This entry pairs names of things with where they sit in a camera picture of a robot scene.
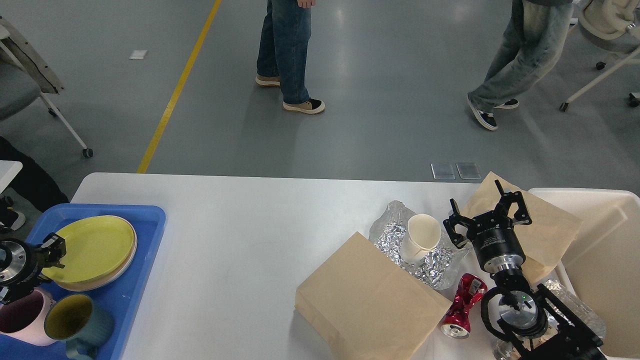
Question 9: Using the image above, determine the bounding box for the crumpled aluminium foil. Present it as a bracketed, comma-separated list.
[368, 200, 472, 291]

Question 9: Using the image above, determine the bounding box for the white side table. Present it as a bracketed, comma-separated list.
[0, 160, 23, 193]

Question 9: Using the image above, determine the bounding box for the floor socket plate right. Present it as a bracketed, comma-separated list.
[455, 162, 482, 180]

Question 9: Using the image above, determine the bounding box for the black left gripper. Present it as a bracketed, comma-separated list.
[0, 232, 67, 305]

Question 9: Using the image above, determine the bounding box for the pink mug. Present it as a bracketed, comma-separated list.
[0, 287, 57, 347]

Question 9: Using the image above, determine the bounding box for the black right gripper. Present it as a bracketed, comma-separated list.
[442, 179, 533, 274]

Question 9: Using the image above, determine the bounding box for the brown paper bag right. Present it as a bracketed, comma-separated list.
[461, 172, 583, 286]

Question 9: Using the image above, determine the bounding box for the crushed red can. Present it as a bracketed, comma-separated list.
[440, 273, 489, 339]

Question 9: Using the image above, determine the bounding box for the floor socket plate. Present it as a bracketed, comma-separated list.
[430, 162, 457, 181]
[455, 162, 482, 180]

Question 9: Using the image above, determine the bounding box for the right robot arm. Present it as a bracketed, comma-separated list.
[443, 180, 605, 360]

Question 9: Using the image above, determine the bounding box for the dark green mug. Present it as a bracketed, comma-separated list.
[43, 294, 115, 360]

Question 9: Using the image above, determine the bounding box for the pink plate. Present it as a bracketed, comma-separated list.
[47, 215, 138, 292]

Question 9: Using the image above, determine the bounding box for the person in light jeans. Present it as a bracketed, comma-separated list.
[467, 0, 573, 132]

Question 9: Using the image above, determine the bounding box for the white plastic bin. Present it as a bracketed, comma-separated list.
[530, 187, 640, 360]

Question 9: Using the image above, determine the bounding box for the white paper cup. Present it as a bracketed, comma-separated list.
[398, 213, 442, 264]

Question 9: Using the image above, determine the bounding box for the yellow plastic plate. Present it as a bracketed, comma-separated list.
[42, 215, 136, 285]

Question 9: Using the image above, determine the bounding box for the grey chair left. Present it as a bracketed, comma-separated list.
[0, 17, 94, 158]

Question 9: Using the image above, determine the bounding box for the floor socket plate left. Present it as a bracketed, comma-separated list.
[430, 162, 457, 181]

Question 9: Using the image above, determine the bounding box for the large brown paper bag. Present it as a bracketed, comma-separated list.
[294, 232, 451, 360]

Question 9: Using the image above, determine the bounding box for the person in black trousers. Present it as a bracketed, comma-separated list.
[0, 137, 69, 213]

